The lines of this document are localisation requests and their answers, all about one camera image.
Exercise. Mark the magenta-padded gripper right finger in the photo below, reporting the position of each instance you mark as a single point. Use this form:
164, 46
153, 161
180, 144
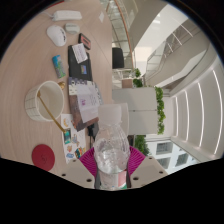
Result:
148, 171

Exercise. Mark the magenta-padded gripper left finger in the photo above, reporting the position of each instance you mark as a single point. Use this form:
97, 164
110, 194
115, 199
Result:
78, 171

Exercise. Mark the clear red-labelled water bottle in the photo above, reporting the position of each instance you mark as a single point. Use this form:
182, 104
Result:
111, 150

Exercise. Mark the colourful sticker sheet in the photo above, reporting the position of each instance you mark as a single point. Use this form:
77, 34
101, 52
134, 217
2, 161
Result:
73, 146

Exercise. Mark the flat round red coaster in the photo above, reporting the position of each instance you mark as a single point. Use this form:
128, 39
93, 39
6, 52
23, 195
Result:
43, 157

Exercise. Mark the green leafy cabinet plants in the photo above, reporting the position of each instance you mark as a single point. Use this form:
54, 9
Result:
160, 110

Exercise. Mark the gold stirring stick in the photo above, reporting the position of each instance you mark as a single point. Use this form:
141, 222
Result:
50, 111

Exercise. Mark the open paper booklet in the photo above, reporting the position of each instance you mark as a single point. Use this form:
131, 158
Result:
86, 100

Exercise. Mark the ceiling light strips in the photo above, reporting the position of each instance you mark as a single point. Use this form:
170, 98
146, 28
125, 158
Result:
200, 113

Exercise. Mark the small potted green plants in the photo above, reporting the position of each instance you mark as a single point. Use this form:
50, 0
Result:
137, 78

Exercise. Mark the black tablet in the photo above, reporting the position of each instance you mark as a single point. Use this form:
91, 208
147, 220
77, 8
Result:
78, 71

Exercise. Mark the small blue-green packet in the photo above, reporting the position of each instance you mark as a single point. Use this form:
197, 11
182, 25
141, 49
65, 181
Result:
59, 66

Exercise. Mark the black office chair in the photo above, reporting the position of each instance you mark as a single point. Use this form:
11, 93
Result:
118, 58

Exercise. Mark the white printed card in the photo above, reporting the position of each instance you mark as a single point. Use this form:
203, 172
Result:
80, 52

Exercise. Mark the red and black phone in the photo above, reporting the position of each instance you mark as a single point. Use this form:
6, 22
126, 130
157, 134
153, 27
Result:
84, 41

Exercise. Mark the white computer mouse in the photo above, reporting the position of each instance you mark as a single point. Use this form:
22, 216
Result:
56, 35

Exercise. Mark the small white oval case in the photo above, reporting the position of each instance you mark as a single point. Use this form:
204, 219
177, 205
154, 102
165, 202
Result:
72, 28

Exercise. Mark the wood-topped glass railing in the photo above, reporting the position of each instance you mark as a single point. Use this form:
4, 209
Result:
123, 23

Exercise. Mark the small white paper note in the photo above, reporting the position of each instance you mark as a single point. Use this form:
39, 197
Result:
101, 17

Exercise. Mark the white power strip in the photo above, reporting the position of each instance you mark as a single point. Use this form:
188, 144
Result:
66, 15

